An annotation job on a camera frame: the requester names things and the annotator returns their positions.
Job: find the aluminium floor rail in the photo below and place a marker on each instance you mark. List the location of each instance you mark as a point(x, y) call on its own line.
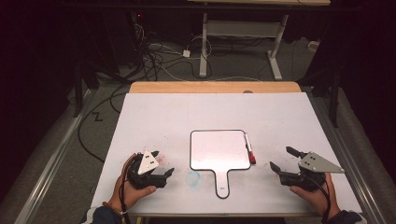
point(348, 155)
point(53, 158)

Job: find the person's left hand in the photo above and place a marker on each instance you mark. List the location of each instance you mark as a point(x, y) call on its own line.
point(126, 194)

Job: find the dark round table grommet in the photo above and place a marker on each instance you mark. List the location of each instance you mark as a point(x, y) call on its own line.
point(248, 91)

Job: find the white marker with red cap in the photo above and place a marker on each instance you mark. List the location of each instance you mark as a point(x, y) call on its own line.
point(249, 147)

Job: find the black metal stand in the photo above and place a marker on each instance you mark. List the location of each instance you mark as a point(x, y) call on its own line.
point(77, 93)
point(334, 99)

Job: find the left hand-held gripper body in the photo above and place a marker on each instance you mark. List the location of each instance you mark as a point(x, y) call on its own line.
point(146, 165)

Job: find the white metal-legged desk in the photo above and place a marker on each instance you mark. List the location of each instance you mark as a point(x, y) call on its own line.
point(243, 29)

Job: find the wooden table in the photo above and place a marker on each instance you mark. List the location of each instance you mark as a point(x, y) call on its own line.
point(186, 87)

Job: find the large white table sheet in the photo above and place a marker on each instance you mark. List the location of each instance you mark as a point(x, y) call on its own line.
point(186, 124)

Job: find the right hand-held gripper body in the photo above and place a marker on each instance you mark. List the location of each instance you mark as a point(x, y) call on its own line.
point(314, 163)

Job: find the white power adapter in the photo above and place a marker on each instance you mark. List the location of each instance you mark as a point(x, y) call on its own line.
point(186, 53)

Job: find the person's right hand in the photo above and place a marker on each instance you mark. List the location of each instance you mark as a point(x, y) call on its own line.
point(320, 200)

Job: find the dark equipment with red light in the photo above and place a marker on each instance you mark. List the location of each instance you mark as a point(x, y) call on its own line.
point(127, 37)

